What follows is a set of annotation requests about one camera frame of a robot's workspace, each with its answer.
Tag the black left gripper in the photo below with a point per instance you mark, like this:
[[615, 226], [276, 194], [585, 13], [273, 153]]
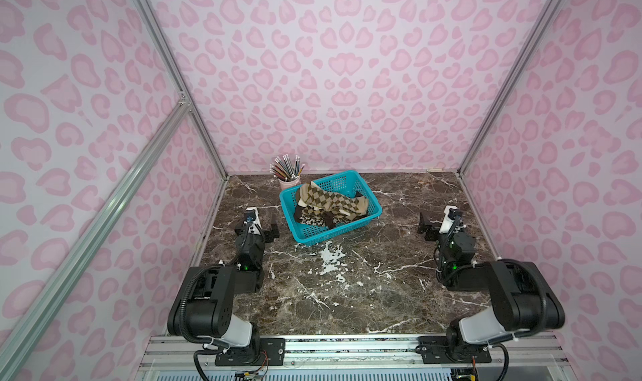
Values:
[[266, 232]]

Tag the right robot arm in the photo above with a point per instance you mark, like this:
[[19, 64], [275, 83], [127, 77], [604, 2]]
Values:
[[522, 302]]

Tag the aluminium mounting rail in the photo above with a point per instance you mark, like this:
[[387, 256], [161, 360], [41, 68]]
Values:
[[361, 357]]

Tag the pink cup of pencils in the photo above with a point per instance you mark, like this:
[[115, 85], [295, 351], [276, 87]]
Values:
[[287, 169]]

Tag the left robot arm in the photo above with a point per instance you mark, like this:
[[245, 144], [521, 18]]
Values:
[[203, 309]]

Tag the teal plastic basket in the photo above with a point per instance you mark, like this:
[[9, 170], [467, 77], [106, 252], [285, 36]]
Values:
[[349, 184]]

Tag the cream brown striped sock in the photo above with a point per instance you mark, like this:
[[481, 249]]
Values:
[[313, 216]]

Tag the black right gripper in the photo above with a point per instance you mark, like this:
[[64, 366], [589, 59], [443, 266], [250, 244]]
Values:
[[430, 230]]

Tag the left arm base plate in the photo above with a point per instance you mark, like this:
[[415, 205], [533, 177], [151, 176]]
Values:
[[251, 351]]

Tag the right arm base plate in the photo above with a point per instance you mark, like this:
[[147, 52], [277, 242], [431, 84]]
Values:
[[441, 350]]

